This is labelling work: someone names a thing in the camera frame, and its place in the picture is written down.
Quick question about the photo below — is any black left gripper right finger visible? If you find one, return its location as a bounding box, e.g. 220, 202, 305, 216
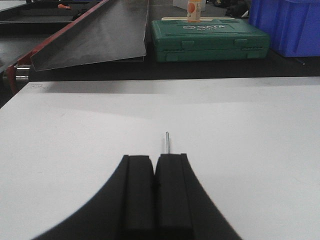
155, 153, 241, 240

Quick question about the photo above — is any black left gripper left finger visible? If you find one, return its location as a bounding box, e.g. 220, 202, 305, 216
37, 155, 156, 240

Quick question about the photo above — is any green black screwdriver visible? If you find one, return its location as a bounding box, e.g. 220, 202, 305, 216
165, 131, 170, 154

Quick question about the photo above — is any green SATA tool case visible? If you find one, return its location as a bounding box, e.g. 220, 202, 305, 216
151, 18, 270, 63

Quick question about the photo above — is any black metal ramp plate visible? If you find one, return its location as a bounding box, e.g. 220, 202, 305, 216
31, 0, 149, 72

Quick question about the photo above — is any orange juice bottle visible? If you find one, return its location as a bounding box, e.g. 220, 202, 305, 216
187, 0, 202, 22

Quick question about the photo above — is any large blue plastic bin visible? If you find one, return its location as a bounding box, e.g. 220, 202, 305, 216
248, 0, 320, 57

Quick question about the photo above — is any orange handled tool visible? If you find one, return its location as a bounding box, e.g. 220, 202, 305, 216
57, 3, 72, 10

